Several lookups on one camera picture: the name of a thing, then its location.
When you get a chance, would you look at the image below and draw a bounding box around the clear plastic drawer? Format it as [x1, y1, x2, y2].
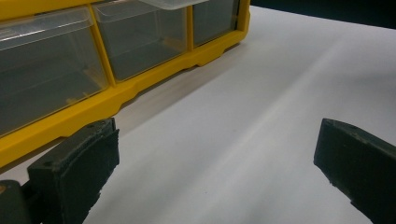
[138, 0, 210, 11]

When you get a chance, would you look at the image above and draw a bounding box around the set of clear drawers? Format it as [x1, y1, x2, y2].
[0, 0, 241, 138]

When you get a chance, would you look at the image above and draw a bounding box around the yellow black organizer case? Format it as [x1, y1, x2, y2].
[0, 0, 251, 169]

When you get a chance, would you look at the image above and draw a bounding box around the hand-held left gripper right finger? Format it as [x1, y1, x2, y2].
[313, 118, 396, 224]

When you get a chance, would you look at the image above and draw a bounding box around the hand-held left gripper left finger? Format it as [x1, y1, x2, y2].
[27, 117, 120, 224]

